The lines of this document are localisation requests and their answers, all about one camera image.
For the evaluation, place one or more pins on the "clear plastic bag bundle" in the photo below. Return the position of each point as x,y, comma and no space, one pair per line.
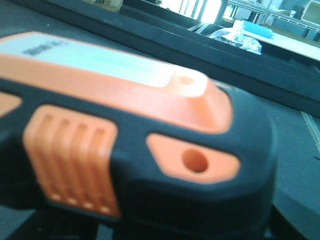
235,36

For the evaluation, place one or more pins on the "orange black barcode scanner gun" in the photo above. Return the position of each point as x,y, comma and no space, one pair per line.
155,150

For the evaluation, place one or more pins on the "dark raised conveyor edge rail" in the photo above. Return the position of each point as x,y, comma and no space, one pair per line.
266,76

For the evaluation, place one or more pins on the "blue tray in background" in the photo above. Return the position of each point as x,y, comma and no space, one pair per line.
258,29

